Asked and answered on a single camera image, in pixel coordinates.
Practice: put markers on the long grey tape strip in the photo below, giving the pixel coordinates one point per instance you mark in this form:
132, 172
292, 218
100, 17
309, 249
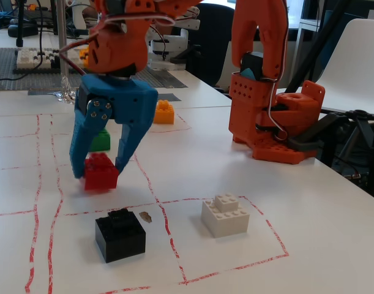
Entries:
43, 91

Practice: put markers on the crumpled aluminium foil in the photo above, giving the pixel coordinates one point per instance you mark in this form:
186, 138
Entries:
62, 93

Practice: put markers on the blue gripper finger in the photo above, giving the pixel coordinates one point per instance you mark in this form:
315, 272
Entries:
130, 144
81, 141

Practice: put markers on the metal pole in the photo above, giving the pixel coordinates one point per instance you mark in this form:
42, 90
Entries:
62, 36

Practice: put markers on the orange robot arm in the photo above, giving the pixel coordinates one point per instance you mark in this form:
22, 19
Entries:
251, 107

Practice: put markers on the grey studded baseplate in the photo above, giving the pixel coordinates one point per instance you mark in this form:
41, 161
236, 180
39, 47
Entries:
9, 70

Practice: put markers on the small green brick block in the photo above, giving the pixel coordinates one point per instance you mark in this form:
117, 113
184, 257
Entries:
101, 141

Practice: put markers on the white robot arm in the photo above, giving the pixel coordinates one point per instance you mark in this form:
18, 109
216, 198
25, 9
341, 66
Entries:
174, 46

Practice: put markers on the black table clamp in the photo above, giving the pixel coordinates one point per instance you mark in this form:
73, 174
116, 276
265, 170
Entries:
327, 122

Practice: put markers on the black oblong object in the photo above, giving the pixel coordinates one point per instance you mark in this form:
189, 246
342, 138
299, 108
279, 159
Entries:
21, 30

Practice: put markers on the black brick block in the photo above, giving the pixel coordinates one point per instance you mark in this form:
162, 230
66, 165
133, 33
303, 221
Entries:
121, 239

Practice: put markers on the white plastic chair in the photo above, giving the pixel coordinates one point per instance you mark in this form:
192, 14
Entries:
364, 61

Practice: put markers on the multicolour brick mosaic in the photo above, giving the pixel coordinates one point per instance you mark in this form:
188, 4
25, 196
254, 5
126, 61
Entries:
30, 58

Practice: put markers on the white brick block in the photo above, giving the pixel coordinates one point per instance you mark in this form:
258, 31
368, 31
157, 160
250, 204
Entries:
225, 219

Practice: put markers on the red brick block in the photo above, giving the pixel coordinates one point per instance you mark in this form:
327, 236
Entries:
101, 177

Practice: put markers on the yellow brick block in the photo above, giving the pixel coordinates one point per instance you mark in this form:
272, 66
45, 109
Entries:
164, 114

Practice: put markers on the dark office chair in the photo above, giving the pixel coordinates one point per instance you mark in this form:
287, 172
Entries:
214, 46

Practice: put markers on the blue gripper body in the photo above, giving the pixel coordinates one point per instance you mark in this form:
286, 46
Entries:
130, 99

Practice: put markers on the black upright stand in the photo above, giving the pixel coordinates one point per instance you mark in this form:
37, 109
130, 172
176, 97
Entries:
20, 21

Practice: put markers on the black diagonal pole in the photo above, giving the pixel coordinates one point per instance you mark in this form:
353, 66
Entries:
318, 46

